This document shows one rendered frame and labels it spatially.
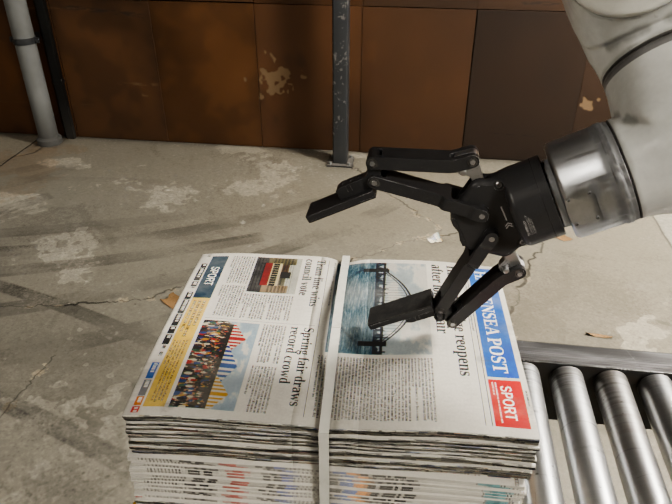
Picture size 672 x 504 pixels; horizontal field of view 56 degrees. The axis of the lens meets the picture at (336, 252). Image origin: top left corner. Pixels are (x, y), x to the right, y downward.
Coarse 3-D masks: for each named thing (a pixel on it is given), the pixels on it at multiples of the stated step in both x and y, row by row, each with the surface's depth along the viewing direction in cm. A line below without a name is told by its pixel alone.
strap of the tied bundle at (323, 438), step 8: (320, 440) 56; (328, 440) 56; (320, 448) 56; (328, 448) 56; (320, 456) 57; (328, 456) 57; (320, 464) 58; (328, 464) 57; (320, 472) 58; (328, 472) 58; (320, 480) 59; (328, 480) 59; (320, 488) 59; (328, 488) 59; (320, 496) 60; (328, 496) 60
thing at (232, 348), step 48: (192, 288) 74; (240, 288) 74; (288, 288) 74; (192, 336) 66; (240, 336) 66; (288, 336) 67; (144, 384) 60; (192, 384) 60; (240, 384) 60; (288, 384) 61; (144, 432) 58; (192, 432) 58; (240, 432) 58; (288, 432) 57; (144, 480) 62; (192, 480) 61; (240, 480) 61; (288, 480) 60
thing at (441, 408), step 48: (384, 288) 74; (432, 288) 74; (384, 336) 67; (432, 336) 66; (480, 336) 66; (384, 384) 61; (432, 384) 60; (480, 384) 60; (384, 432) 56; (432, 432) 55; (480, 432) 55; (528, 432) 55; (384, 480) 59; (432, 480) 58; (480, 480) 58
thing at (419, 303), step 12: (396, 300) 67; (408, 300) 66; (420, 300) 65; (432, 300) 64; (372, 312) 67; (384, 312) 66; (396, 312) 65; (408, 312) 64; (420, 312) 64; (372, 324) 65; (384, 324) 65
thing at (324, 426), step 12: (348, 264) 78; (336, 300) 70; (336, 312) 68; (336, 324) 66; (336, 336) 65; (336, 348) 63; (336, 360) 62; (324, 384) 59; (324, 396) 58; (324, 408) 57; (324, 420) 56; (324, 432) 55
